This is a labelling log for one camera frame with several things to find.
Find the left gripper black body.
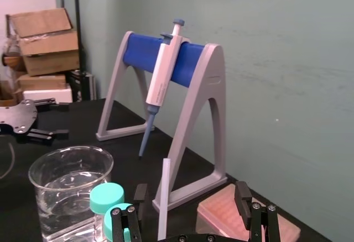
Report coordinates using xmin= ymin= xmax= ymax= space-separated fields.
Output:
xmin=0 ymin=99 xmax=38 ymax=136

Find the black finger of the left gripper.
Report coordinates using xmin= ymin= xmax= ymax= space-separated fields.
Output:
xmin=16 ymin=128 xmax=70 ymax=146
xmin=32 ymin=97 xmax=70 ymax=113

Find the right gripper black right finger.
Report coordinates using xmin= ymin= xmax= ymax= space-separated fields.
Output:
xmin=234 ymin=181 xmax=279 ymax=242

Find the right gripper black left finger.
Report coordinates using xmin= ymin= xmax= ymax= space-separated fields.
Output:
xmin=110 ymin=183 xmax=149 ymax=242

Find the white translucent stirring rod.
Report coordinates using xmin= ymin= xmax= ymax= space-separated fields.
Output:
xmin=157 ymin=158 xmax=173 ymax=240

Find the white flat box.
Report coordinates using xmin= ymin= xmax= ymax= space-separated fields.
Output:
xmin=22 ymin=83 xmax=73 ymax=105

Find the clear bottle teal cap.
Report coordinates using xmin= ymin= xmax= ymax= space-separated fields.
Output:
xmin=89 ymin=182 xmax=126 ymax=242
xmin=102 ymin=203 xmax=134 ymax=242

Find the flat brown cardboard box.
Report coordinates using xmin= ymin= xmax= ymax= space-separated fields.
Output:
xmin=15 ymin=73 xmax=67 ymax=91

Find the black case with silver edges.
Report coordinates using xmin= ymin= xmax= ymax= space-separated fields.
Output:
xmin=68 ymin=70 xmax=97 ymax=102

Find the black table cloth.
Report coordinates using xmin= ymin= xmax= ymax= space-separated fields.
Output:
xmin=0 ymin=98 xmax=332 ymax=242

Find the pink pipette tip box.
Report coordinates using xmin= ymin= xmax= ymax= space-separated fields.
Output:
xmin=195 ymin=183 xmax=302 ymax=242

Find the clear glass beaker with water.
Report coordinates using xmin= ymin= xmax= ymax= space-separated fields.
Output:
xmin=28 ymin=145 xmax=114 ymax=242

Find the open brown cardboard box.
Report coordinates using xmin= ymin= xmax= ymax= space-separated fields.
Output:
xmin=6 ymin=7 xmax=81 ymax=57

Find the black upright pole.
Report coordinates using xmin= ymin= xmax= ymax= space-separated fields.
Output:
xmin=75 ymin=0 xmax=85 ymax=72

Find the white and blue pipette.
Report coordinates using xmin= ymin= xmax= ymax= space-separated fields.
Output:
xmin=138 ymin=18 xmax=186 ymax=159

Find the grey pipette stand blue bar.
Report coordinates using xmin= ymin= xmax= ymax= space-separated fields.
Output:
xmin=95 ymin=30 xmax=229 ymax=209

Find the thin grey cable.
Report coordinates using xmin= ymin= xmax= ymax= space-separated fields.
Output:
xmin=0 ymin=142 xmax=15 ymax=179

